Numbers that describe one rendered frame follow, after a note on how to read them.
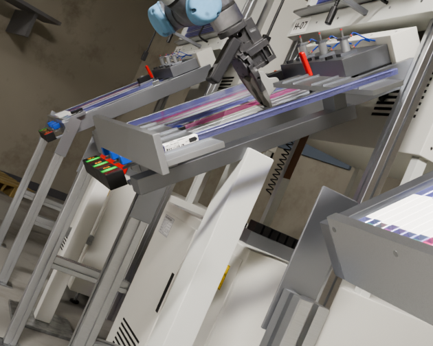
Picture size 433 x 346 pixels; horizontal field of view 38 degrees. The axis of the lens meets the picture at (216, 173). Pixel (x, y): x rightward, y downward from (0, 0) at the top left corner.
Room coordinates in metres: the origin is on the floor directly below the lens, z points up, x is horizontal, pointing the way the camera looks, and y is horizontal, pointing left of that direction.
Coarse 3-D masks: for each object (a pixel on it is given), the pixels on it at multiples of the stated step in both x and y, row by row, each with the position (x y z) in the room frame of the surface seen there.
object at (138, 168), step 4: (92, 132) 1.98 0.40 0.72; (96, 132) 1.90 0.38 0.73; (96, 136) 1.92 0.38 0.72; (96, 140) 1.96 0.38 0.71; (96, 144) 1.99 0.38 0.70; (100, 148) 1.94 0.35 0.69; (100, 152) 1.97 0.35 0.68; (108, 156) 1.85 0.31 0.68; (116, 160) 1.74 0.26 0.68; (132, 168) 1.55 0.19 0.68; (136, 168) 1.50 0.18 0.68; (140, 168) 1.46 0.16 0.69; (144, 168) 1.41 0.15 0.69
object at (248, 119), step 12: (384, 72) 1.18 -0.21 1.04; (396, 72) 1.19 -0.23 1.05; (348, 84) 1.15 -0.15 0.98; (360, 84) 1.16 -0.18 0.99; (312, 96) 1.12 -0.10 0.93; (324, 96) 1.13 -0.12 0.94; (276, 108) 1.09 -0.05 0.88; (288, 108) 1.10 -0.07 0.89; (240, 120) 1.07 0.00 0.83; (252, 120) 1.08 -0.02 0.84; (204, 132) 1.04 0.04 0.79; (216, 132) 1.05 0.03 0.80
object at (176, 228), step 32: (160, 224) 2.08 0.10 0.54; (192, 224) 1.84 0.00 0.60; (160, 256) 1.97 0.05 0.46; (256, 256) 1.48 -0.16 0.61; (160, 288) 1.86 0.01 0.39; (224, 288) 1.50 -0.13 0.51; (256, 288) 1.49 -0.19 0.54; (352, 288) 1.72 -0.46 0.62; (128, 320) 2.00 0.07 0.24; (224, 320) 1.47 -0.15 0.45; (256, 320) 1.50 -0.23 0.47; (352, 320) 1.59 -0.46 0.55; (384, 320) 1.63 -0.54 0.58; (416, 320) 1.66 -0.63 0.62
